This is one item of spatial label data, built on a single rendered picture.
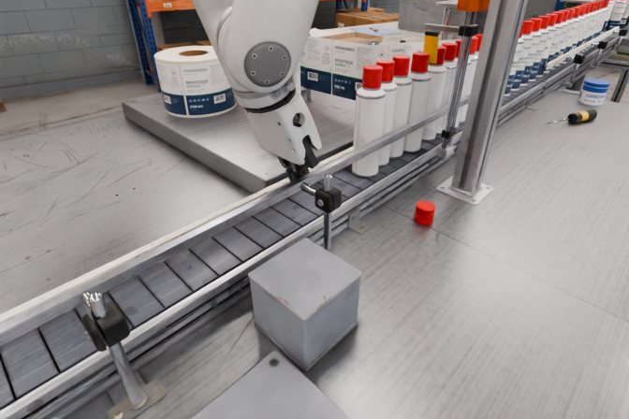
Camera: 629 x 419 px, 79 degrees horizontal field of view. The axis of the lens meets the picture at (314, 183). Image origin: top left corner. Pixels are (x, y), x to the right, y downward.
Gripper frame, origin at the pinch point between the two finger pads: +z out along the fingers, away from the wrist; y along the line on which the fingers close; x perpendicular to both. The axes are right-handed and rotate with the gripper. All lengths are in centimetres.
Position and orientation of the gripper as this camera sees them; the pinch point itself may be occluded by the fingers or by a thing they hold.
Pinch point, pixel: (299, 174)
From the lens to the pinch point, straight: 62.1
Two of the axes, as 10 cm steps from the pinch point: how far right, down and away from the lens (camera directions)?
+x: -6.5, 6.4, -4.1
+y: -7.2, -3.5, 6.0
